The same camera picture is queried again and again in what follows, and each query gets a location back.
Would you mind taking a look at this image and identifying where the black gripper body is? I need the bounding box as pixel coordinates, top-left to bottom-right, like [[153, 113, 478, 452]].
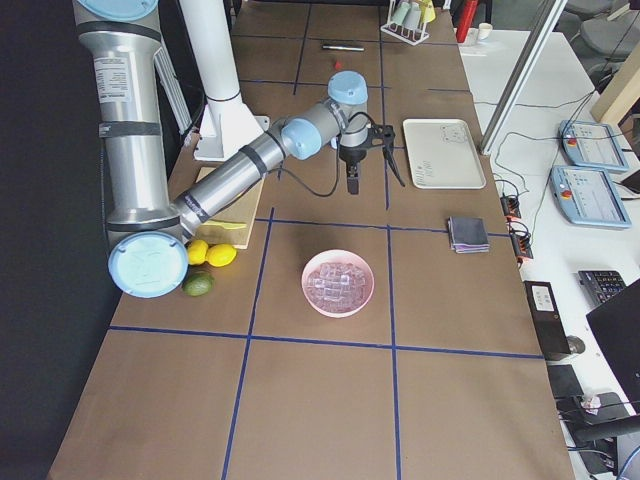
[[339, 145, 366, 178]]

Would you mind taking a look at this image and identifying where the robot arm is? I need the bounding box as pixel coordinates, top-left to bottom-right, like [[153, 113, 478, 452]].
[[73, 1, 395, 298]]

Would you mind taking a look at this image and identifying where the clear ice cubes pile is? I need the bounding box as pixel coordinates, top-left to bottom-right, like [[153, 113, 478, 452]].
[[303, 262, 368, 314]]

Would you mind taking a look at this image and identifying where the metal cup rack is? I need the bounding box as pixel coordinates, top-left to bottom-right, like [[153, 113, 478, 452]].
[[380, 0, 430, 46]]

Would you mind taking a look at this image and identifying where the grey cup on rack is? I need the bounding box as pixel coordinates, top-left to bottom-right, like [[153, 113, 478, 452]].
[[402, 2, 421, 31]]

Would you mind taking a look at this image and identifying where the green cup on rack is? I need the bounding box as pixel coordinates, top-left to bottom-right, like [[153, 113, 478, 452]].
[[390, 1, 409, 25]]

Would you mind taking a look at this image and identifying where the yellow cup on rack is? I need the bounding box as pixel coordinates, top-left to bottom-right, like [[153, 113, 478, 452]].
[[418, 0, 436, 24]]

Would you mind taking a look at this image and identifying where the small white paper cup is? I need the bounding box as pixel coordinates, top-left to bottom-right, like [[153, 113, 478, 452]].
[[477, 22, 493, 41]]

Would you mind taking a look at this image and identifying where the cream bear serving tray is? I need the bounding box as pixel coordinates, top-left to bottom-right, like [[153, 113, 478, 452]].
[[402, 119, 486, 190]]

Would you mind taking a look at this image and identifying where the pink bowl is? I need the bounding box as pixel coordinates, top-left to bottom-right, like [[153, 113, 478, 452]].
[[301, 249, 375, 318]]

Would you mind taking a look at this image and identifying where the bamboo cutting board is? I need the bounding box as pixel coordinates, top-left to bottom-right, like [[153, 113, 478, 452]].
[[194, 180, 264, 250]]

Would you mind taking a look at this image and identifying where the grey folded cloth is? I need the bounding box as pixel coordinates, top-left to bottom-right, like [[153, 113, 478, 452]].
[[447, 217, 490, 253]]

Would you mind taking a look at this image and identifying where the yellow plastic knife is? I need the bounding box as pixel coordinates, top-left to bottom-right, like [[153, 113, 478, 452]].
[[204, 220, 247, 231]]

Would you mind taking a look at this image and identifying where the yellow lemon lower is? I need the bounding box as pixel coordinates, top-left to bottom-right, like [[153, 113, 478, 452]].
[[205, 244, 237, 268]]

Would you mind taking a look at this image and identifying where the yellow lemon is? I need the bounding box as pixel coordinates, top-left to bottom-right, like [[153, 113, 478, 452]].
[[187, 239, 209, 266], [205, 244, 237, 268]]

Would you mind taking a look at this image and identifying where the yellow lemon upper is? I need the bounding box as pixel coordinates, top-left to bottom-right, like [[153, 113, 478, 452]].
[[187, 239, 209, 266]]

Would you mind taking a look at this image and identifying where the orange black power strip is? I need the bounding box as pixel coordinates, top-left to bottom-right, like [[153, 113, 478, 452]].
[[500, 195, 533, 265]]

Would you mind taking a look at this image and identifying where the red cylinder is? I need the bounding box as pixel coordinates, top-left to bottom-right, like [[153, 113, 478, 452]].
[[456, 0, 479, 44]]

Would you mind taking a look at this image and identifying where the green avocado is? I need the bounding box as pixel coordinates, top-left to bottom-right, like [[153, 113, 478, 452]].
[[182, 271, 215, 297]]

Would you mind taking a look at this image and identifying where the near blue teach pendant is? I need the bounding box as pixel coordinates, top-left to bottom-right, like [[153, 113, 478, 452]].
[[550, 166, 631, 229]]

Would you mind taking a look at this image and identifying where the blue teach pendant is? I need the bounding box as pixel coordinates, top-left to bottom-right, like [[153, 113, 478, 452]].
[[559, 120, 629, 174], [550, 166, 631, 229]]

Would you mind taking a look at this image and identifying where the far blue teach pendant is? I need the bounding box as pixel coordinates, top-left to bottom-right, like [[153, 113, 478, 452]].
[[559, 120, 629, 174]]

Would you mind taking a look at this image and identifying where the black box with label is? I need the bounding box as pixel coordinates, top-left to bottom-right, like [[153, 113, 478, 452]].
[[523, 280, 571, 361]]

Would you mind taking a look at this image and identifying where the black keyboard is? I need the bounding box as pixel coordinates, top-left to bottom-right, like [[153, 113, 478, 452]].
[[578, 270, 627, 306]]

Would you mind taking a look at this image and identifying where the black computer mouse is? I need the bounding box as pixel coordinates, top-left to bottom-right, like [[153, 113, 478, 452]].
[[566, 335, 586, 355]]

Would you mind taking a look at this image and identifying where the black monitor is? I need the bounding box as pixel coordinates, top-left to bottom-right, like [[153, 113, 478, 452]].
[[587, 280, 640, 412]]

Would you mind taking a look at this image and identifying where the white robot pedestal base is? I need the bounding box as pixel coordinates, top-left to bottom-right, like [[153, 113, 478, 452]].
[[180, 0, 264, 162]]

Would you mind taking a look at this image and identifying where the aluminium frame post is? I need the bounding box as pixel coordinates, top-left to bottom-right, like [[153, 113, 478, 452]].
[[480, 0, 567, 155]]

